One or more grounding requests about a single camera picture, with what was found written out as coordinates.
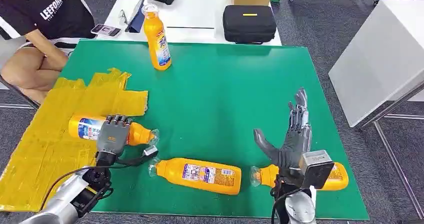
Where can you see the green mat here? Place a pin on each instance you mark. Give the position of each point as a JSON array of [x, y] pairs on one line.
[[215, 100]]

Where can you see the smartphone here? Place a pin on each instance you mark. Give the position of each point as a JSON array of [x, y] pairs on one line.
[[106, 30]]

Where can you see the yellow sheet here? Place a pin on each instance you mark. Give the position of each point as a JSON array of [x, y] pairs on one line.
[[39, 163]]

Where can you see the white table with items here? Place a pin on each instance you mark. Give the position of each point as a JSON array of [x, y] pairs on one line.
[[195, 14]]

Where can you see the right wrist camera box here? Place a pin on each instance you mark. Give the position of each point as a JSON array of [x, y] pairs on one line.
[[316, 169]]

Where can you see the black carrying case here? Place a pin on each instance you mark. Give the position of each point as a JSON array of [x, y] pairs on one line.
[[249, 25]]

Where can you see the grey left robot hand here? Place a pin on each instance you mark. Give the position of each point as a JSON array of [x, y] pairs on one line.
[[112, 136]]

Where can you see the orange drink bottle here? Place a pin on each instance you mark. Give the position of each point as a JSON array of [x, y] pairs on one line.
[[339, 179], [82, 130], [172, 173], [159, 44]]

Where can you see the tablet in blue case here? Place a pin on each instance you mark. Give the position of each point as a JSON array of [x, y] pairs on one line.
[[136, 21]]

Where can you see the metal table leg frame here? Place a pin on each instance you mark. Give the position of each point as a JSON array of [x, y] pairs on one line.
[[391, 156]]

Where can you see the eyeglasses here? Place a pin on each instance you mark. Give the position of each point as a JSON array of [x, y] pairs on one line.
[[123, 17]]

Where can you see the empty white table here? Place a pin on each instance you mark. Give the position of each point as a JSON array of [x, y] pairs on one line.
[[381, 60]]

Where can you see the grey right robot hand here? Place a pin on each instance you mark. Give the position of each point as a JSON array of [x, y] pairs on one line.
[[291, 149]]

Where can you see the person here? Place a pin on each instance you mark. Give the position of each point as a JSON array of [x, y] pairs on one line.
[[49, 7]]

